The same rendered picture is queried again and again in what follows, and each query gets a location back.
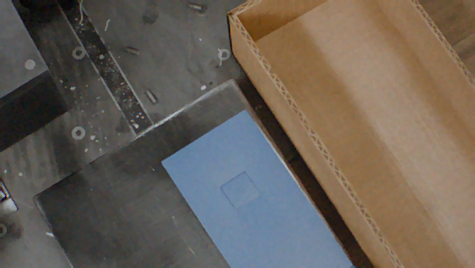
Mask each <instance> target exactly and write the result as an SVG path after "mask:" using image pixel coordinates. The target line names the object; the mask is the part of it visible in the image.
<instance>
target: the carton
mask: <svg viewBox="0 0 475 268"><path fill-rule="evenodd" d="M226 16H227V23H228V30H229V37H230V44H231V52H232V54H233V55H234V58H235V59H236V60H237V62H238V64H239V65H240V67H241V68H242V70H243V72H244V73H245V75H246V76H247V77H248V78H249V80H250V82H251V83H252V85H253V86H254V88H255V90H256V91H257V93H258V94H259V95H260V97H261V98H262V100H263V101H264V103H265V105H266V106H267V108H268V109H269V110H270V111H271V113H272V115H273V116H274V117H275V118H276V120H277V122H278V123H279V125H280V126H281V128H282V129H283V130H284V132H285V133H286V135H287V136H288V138H289V140H290V141H291V143H292V144H293V145H294V147H295V148H296V150H297V151H298V153H299V155H300V156H301V158H302V159H303V161H304V162H305V165H306V166H307V168H308V169H309V171H310V173H311V174H312V175H313V177H314V178H315V179H316V180H317V182H318V183H319V185H320V186H321V188H322V190H323V191H324V193H325V194H326V195H327V198H328V200H329V201H330V203H331V204H332V206H333V207H334V208H335V210H336V211H337V212H338V214H339V215H340V217H341V218H342V221H343V223H344V224H345V225H346V226H347V227H348V229H349V231H350V232H351V234H352V235H353V238H354V239H355V241H356V242H357V243H358V244H359V246H360V248H361V249H362V252H363V253H364V254H365V256H366V257H367V258H368V260H369V261H370V262H371V265H372V267H373V268H475V80H474V79H473V78H472V76H471V75H470V72H469V71H468V69H467V68H466V66H465V65H464V64H463V63H462V62H461V60H460V59H459V57H458V56H457V55H456V53H455V52H454V50H453V49H452V46H451V45H450V44H449V43H448V42H447V41H446V40H445V39H444V37H443V36H442V34H441V32H440V30H439V29H438V27H437V26H436V25H435V24H434V23H433V22H432V21H431V20H430V18H429V17H428V14H427V13H426V11H425V10H424V9H423V7H422V6H421V5H420V4H419V3H418V1H417V0H249V1H248V2H246V3H244V4H241V5H239V6H238V7H236V8H235V9H234V10H232V11H230V12H228V13H227V14H226Z"/></svg>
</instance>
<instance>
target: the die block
mask: <svg viewBox="0 0 475 268"><path fill-rule="evenodd" d="M69 110H70V106H69V105H68V104H67V102H66V101H65V100H64V96H63V94H62V92H61V91H60V90H59V87H58V86H57V84H56V81H55V80H54V78H53V76H52V75H51V74H50V75H48V76H47V77H46V78H44V79H42V80H40V81H39V82H38V83H36V84H35V85H33V86H31V87H30V88H28V89H26V90H24V91H23V92H20V93H19V94H17V95H15V96H14V97H13V98H10V99H9V100H8V101H7V102H5V103H3V104H1V105H0V153H1V152H2V151H3V150H5V149H7V148H8V147H10V146H12V145H14V144H16V143H17V142H19V141H20V140H22V139H23V138H25V137H27V136H28V135H30V134H31V133H32V132H34V131H36V130H37V129H39V128H41V127H44V126H45V125H46V124H48V123H50V122H52V120H55V119H57V118H58V117H59V116H61V115H62V114H64V113H66V112H67V111H69Z"/></svg>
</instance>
